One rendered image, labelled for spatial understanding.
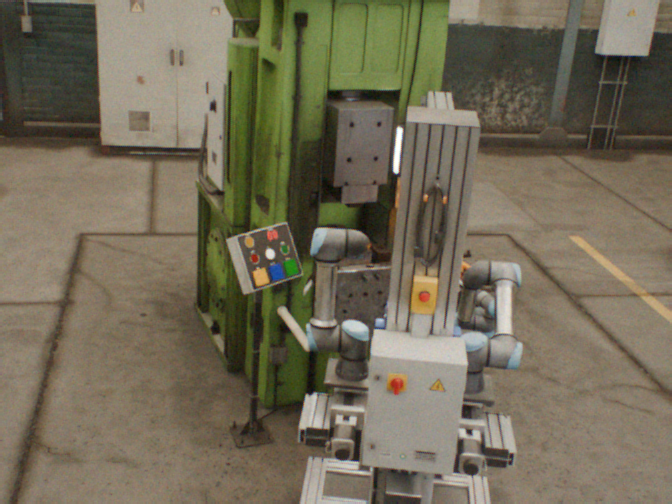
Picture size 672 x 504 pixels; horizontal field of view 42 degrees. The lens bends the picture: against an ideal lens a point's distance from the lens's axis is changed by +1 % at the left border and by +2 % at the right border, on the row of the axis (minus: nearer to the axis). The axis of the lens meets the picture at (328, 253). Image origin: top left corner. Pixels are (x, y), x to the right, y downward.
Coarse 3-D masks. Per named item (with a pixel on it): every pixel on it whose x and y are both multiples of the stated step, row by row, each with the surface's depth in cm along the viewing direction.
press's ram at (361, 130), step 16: (368, 96) 461; (336, 112) 430; (352, 112) 430; (368, 112) 433; (384, 112) 436; (336, 128) 432; (352, 128) 433; (368, 128) 437; (384, 128) 440; (336, 144) 434; (352, 144) 437; (368, 144) 440; (384, 144) 443; (336, 160) 437; (352, 160) 440; (368, 160) 443; (384, 160) 447; (336, 176) 440; (352, 176) 443; (368, 176) 447; (384, 176) 450
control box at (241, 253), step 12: (264, 228) 427; (276, 228) 431; (288, 228) 437; (228, 240) 418; (240, 240) 415; (264, 240) 425; (276, 240) 430; (288, 240) 435; (240, 252) 414; (252, 252) 418; (264, 252) 423; (276, 252) 428; (288, 252) 433; (240, 264) 416; (252, 264) 417; (264, 264) 422; (300, 264) 437; (240, 276) 418; (252, 276) 415; (288, 276) 430; (252, 288) 414
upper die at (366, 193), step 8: (328, 184) 462; (336, 192) 452; (344, 192) 445; (352, 192) 447; (360, 192) 449; (368, 192) 450; (376, 192) 452; (344, 200) 447; (352, 200) 449; (360, 200) 450; (368, 200) 452
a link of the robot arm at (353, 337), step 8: (352, 320) 372; (344, 328) 365; (352, 328) 365; (360, 328) 367; (368, 328) 370; (344, 336) 365; (352, 336) 363; (360, 336) 364; (368, 336) 368; (344, 344) 365; (352, 344) 365; (360, 344) 365; (344, 352) 368; (352, 352) 366; (360, 352) 367
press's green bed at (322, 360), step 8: (368, 344) 480; (312, 352) 499; (320, 352) 485; (328, 352) 473; (368, 352) 482; (312, 360) 500; (320, 360) 488; (328, 360) 475; (368, 360) 485; (312, 368) 501; (320, 368) 488; (312, 376) 502; (320, 376) 489; (312, 384) 503; (320, 384) 490; (312, 392) 503; (320, 392) 491; (328, 392) 483
